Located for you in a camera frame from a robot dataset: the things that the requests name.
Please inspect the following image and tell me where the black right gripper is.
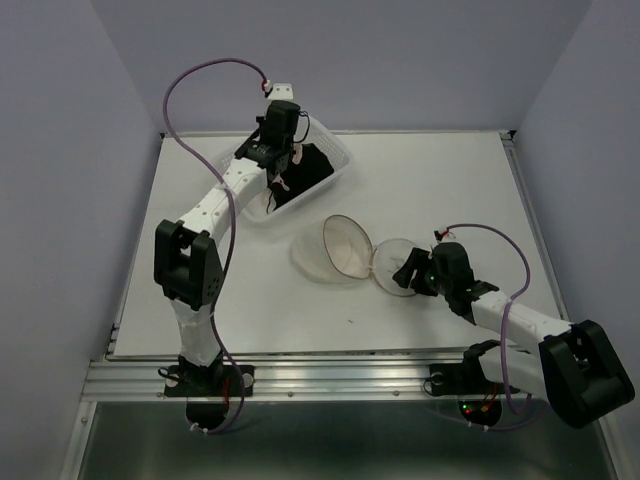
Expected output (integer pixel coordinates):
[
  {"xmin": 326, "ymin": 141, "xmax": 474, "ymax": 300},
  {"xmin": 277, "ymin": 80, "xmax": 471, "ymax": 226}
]
[{"xmin": 390, "ymin": 246, "xmax": 451, "ymax": 296}]

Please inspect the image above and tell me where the black bra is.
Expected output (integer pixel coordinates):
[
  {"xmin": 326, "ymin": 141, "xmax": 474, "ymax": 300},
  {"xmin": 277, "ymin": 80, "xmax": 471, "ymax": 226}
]
[{"xmin": 265, "ymin": 144, "xmax": 335, "ymax": 214}]

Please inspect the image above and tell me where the white mesh laundry bag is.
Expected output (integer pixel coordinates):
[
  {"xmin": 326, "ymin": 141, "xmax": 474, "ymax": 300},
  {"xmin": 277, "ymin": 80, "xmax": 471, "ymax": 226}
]
[{"xmin": 290, "ymin": 214, "xmax": 417, "ymax": 297}]

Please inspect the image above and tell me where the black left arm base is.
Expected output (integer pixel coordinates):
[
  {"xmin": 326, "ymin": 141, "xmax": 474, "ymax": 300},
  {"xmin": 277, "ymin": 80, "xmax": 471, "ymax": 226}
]
[{"xmin": 158, "ymin": 357, "xmax": 255, "ymax": 435}]

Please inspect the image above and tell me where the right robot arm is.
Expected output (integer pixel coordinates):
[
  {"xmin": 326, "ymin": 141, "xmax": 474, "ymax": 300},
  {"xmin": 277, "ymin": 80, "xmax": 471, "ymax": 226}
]
[{"xmin": 393, "ymin": 242, "xmax": 635, "ymax": 428}]

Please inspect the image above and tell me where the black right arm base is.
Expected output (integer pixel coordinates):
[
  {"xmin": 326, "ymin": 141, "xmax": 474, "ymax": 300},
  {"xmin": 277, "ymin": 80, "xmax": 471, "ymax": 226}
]
[{"xmin": 422, "ymin": 340, "xmax": 522, "ymax": 432}]

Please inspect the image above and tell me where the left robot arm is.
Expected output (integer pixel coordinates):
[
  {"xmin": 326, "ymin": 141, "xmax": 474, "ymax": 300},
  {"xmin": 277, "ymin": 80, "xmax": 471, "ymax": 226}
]
[{"xmin": 153, "ymin": 100, "xmax": 301, "ymax": 397}]

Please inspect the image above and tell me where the white perforated plastic basket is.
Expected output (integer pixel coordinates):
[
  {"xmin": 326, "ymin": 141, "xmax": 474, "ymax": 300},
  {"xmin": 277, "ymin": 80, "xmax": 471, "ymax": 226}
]
[{"xmin": 200, "ymin": 101, "xmax": 351, "ymax": 232}]

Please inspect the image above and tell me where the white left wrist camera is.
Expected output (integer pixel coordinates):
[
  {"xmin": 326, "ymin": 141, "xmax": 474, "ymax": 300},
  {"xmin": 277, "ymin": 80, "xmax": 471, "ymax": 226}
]
[{"xmin": 261, "ymin": 80, "xmax": 294, "ymax": 102}]

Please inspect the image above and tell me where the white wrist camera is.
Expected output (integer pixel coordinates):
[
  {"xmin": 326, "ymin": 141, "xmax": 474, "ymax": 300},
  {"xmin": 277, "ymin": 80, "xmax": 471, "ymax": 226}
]
[
  {"xmin": 261, "ymin": 80, "xmax": 294, "ymax": 102},
  {"xmin": 434, "ymin": 227, "xmax": 456, "ymax": 243}
]

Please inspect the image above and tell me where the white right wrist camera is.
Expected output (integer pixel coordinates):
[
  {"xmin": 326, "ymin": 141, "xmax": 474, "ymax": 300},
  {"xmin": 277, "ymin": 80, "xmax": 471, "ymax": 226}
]
[{"xmin": 434, "ymin": 227, "xmax": 456, "ymax": 243}]

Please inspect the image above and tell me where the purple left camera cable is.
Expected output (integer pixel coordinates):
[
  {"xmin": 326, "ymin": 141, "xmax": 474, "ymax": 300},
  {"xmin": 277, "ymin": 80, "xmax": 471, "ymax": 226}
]
[{"xmin": 163, "ymin": 58, "xmax": 274, "ymax": 436}]

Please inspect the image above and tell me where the aluminium front rail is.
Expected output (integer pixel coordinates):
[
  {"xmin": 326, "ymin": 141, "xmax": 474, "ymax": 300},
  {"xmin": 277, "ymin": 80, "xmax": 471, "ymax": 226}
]
[{"xmin": 81, "ymin": 349, "xmax": 462, "ymax": 403}]

